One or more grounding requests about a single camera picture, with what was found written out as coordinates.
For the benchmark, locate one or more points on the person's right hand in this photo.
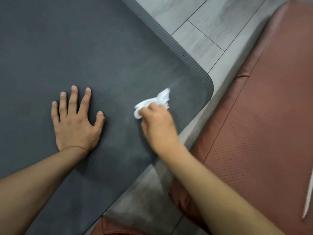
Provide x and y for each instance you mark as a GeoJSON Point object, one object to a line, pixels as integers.
{"type": "Point", "coordinates": [160, 127]}

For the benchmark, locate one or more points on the person's left hand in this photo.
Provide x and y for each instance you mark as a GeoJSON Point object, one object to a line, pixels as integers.
{"type": "Point", "coordinates": [75, 127]}

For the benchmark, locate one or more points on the white tissue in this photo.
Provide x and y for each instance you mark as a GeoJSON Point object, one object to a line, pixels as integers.
{"type": "Point", "coordinates": [162, 97]}

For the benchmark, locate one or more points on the dark grey yoga mat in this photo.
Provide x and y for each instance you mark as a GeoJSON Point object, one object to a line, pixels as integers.
{"type": "Point", "coordinates": [73, 46]}

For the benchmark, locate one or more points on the person's left forearm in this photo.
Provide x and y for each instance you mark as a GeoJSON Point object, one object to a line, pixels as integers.
{"type": "Point", "coordinates": [31, 188]}

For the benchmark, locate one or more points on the person's right forearm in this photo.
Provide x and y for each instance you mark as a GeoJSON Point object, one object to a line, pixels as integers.
{"type": "Point", "coordinates": [215, 200]}

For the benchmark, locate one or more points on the reddish-brown cushion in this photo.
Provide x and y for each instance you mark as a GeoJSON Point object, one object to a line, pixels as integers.
{"type": "Point", "coordinates": [110, 228]}
{"type": "Point", "coordinates": [269, 119]}

